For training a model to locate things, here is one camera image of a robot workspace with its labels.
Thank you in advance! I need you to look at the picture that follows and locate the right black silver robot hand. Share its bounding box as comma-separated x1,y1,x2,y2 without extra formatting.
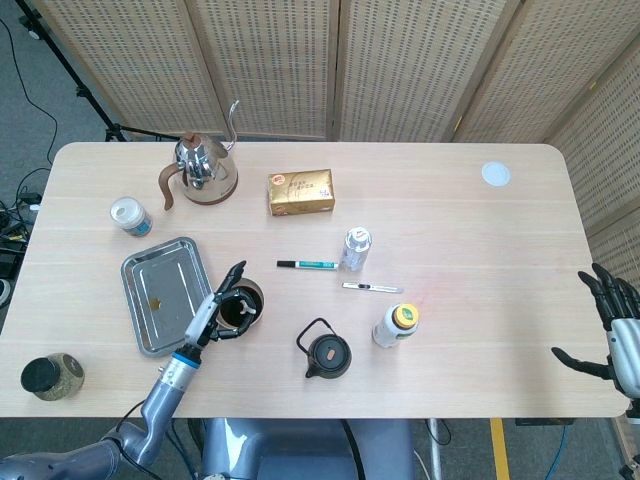
551,263,640,401

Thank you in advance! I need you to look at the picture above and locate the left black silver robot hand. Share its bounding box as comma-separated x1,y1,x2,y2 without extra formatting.
183,259,259,351

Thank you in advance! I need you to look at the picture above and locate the cup of dark coffee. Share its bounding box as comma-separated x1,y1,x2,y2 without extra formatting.
214,278,265,331

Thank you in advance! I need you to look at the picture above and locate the rectangular stainless steel tray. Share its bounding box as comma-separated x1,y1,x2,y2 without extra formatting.
119,236,214,359

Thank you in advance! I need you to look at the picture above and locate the white green marker pen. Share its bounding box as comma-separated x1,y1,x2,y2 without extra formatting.
276,259,341,270

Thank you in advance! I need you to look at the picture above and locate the white jar with blue label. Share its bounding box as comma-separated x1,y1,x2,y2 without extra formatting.
109,196,153,238

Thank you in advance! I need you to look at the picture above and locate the black cast iron teapot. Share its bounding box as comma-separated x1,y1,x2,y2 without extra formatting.
295,317,353,380

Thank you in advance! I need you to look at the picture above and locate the steel gooseneck kettle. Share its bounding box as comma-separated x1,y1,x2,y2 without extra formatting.
158,99,240,211

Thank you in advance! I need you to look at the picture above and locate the black lidded spice jar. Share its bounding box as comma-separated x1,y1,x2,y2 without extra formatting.
20,352,85,402

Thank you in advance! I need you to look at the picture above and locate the blue grey robot torso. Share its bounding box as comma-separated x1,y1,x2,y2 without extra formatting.
199,417,416,480

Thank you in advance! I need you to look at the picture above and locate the gold tissue pack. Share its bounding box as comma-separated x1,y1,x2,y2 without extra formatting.
267,168,336,217

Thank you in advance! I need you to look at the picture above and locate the clear plastic water bottle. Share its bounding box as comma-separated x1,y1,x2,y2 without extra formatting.
339,226,374,273

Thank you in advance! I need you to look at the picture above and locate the silver utility knife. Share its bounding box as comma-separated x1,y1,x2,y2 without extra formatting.
341,281,405,294

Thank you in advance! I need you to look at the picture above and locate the yellow capped tea bottle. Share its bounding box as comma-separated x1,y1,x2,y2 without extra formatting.
371,302,420,349

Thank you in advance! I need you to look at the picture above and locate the black tripod stand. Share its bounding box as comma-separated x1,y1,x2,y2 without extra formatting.
14,0,176,144

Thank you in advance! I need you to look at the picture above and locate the woven wooden folding screen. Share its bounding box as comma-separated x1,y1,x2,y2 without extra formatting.
29,0,640,281

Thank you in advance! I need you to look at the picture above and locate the blue floor cable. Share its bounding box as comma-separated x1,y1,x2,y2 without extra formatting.
547,424,572,480

